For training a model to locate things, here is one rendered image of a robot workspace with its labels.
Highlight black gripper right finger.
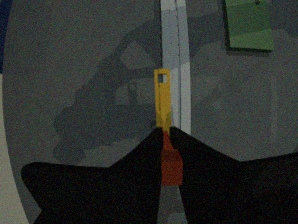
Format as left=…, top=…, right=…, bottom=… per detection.
left=169, top=127, right=298, bottom=224

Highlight grey aluminum slotted rail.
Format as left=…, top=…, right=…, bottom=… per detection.
left=161, top=0, right=192, bottom=135

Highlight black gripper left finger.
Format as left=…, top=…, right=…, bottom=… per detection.
left=20, top=128, right=164, bottom=224

